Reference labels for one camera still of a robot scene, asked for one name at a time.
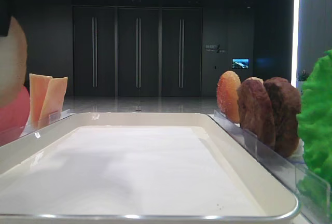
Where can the bread slice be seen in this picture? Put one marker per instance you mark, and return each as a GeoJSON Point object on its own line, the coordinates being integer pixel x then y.
{"type": "Point", "coordinates": [13, 62]}

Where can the front brown meat patty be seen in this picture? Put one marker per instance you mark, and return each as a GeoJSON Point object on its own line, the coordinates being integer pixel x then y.
{"type": "Point", "coordinates": [255, 111]}

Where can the brown meat patty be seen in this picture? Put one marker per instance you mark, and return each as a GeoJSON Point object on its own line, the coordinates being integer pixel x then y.
{"type": "Point", "coordinates": [255, 111]}
{"type": "Point", "coordinates": [286, 104]}

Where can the front orange cheese slice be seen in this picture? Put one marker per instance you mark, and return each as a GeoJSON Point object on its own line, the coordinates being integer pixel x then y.
{"type": "Point", "coordinates": [54, 98]}

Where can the orange cheese slice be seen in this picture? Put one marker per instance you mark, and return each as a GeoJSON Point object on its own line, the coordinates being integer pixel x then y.
{"type": "Point", "coordinates": [54, 98]}
{"type": "Point", "coordinates": [38, 89]}

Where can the rear brown meat patty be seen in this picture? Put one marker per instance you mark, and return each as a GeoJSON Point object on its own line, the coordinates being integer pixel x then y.
{"type": "Point", "coordinates": [286, 104]}

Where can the rear orange cheese slice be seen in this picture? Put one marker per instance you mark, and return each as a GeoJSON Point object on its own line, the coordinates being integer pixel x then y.
{"type": "Point", "coordinates": [38, 89]}

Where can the front red tomato slice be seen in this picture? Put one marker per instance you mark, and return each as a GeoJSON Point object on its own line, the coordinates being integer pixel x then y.
{"type": "Point", "coordinates": [14, 117]}

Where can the green lettuce leaf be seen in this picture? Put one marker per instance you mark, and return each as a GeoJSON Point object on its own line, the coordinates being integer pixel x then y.
{"type": "Point", "coordinates": [314, 120]}

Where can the orange bun slice right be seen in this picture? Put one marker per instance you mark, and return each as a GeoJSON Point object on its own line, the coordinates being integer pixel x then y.
{"type": "Point", "coordinates": [227, 97]}

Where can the dark triple door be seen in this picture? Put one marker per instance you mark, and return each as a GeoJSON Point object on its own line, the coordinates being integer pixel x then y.
{"type": "Point", "coordinates": [137, 51]}

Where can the white metal tray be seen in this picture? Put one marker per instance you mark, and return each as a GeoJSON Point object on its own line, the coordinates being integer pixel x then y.
{"type": "Point", "coordinates": [138, 168]}

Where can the small potted plant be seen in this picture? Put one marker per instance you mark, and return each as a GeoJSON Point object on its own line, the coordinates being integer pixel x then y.
{"type": "Point", "coordinates": [302, 76]}

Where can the wall display screen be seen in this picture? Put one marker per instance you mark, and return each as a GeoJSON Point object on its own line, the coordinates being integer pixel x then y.
{"type": "Point", "coordinates": [240, 63]}

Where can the clear left holder rail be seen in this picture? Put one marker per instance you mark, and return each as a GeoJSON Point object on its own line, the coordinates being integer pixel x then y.
{"type": "Point", "coordinates": [39, 123]}

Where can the clear holder rail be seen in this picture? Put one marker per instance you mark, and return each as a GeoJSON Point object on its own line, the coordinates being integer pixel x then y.
{"type": "Point", "coordinates": [39, 123]}
{"type": "Point", "coordinates": [313, 192]}

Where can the clear right holder rail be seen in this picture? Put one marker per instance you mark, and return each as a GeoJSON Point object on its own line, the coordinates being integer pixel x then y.
{"type": "Point", "coordinates": [313, 192]}

